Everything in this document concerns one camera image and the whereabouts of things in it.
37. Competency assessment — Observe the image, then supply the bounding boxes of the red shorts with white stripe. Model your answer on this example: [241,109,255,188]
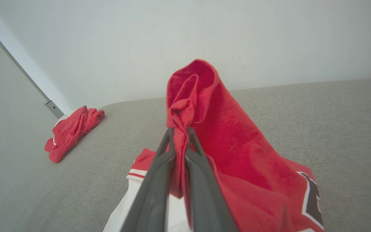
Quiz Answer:
[44,105,105,163]

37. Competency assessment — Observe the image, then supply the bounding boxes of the red basketball jersey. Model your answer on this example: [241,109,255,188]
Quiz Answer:
[103,59,324,232]

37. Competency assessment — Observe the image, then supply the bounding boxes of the grey fabric sofa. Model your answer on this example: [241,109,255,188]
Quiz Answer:
[0,77,371,232]

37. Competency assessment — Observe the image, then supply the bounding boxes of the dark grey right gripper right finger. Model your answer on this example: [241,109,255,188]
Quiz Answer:
[185,128,239,232]

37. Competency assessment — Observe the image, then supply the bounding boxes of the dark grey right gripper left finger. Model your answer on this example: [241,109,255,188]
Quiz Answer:
[120,128,176,232]

